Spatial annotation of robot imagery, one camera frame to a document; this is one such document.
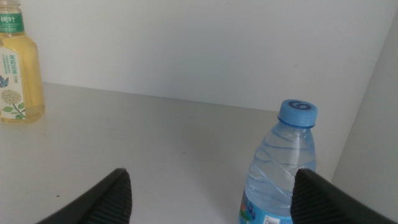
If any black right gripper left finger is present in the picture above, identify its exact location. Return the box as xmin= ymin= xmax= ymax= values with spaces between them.
xmin=35 ymin=167 xmax=133 ymax=224

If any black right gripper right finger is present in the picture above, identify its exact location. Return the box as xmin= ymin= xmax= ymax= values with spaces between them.
xmin=289 ymin=168 xmax=398 ymax=224

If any clear water bottle blue cap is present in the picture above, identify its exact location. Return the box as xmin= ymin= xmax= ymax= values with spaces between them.
xmin=238 ymin=98 xmax=319 ymax=224

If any yellow tea bottle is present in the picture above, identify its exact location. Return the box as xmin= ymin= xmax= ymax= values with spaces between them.
xmin=0 ymin=0 xmax=46 ymax=124

